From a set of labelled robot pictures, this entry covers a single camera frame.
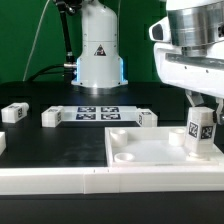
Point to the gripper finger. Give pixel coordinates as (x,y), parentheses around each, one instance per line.
(194,98)
(219,114)

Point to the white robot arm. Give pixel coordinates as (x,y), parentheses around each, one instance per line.
(188,47)

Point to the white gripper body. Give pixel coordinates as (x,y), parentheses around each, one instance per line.
(200,74)

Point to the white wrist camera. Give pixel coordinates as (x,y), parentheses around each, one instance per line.
(160,31)

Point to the white sheet with markers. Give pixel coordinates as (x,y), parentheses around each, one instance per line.
(95,113)

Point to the white U-shaped obstacle fence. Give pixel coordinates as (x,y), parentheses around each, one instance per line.
(93,180)

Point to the white square table top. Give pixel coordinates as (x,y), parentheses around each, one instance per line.
(138,147)

